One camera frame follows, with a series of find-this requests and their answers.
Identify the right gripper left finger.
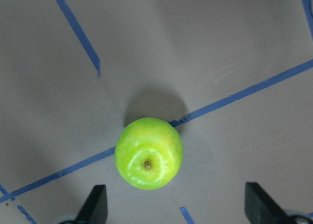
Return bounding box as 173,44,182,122
75,184,108,224

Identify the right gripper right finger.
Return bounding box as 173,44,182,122
245,181,313,224

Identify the green apple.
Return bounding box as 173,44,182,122
114,117,183,190

